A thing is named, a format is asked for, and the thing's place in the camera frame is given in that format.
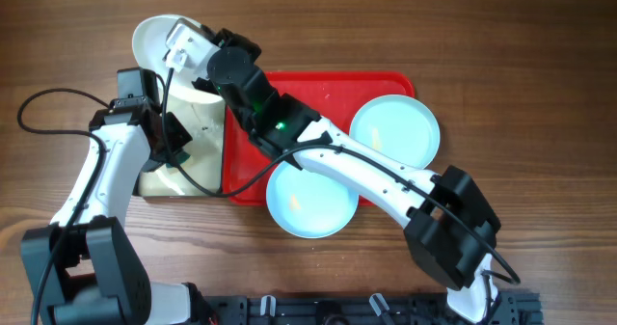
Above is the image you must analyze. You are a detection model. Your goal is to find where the black metal water tray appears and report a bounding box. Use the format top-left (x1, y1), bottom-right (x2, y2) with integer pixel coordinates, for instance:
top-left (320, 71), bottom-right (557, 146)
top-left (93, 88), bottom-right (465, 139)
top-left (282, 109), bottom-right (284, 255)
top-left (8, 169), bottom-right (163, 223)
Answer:
top-left (137, 87), bottom-right (226, 197)

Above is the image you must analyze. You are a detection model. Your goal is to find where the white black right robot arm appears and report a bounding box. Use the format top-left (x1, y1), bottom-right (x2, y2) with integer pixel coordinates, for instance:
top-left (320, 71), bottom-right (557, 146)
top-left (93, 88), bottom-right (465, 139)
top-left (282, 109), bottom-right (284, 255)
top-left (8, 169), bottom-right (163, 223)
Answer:
top-left (192, 26), bottom-right (500, 323)

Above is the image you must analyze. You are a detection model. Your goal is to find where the white plate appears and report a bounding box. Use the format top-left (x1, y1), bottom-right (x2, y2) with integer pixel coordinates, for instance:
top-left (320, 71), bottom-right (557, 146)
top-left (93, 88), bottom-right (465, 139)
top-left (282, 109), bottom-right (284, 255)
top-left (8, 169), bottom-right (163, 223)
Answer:
top-left (132, 14), bottom-right (201, 90)

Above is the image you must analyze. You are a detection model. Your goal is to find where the red plastic tray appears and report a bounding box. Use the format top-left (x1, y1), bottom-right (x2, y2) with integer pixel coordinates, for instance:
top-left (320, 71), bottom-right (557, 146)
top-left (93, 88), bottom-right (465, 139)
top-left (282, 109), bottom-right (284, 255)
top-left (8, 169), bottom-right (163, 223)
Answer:
top-left (222, 71), bottom-right (416, 193)

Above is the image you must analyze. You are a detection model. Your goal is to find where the green yellow sponge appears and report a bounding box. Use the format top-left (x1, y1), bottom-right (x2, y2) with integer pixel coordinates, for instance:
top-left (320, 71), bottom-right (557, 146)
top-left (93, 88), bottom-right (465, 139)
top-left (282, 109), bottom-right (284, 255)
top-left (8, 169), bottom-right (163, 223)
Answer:
top-left (174, 151), bottom-right (190, 164)

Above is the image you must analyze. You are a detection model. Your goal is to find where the mint green plate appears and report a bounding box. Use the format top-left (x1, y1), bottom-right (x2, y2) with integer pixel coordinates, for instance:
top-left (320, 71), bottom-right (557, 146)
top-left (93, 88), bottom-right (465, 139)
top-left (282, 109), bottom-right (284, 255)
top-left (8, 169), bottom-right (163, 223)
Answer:
top-left (349, 95), bottom-right (441, 169)

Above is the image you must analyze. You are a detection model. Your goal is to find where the light blue plate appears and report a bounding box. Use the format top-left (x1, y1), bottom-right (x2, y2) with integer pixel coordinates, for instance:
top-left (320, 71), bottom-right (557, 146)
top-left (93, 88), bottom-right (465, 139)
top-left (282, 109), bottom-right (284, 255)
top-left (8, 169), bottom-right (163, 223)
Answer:
top-left (266, 162), bottom-right (360, 239)

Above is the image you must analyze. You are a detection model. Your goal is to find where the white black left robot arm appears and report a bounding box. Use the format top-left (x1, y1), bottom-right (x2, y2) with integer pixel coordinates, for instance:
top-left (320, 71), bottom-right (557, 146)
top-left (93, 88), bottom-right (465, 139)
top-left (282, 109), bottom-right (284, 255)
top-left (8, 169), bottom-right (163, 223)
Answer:
top-left (21, 108), bottom-right (194, 324)

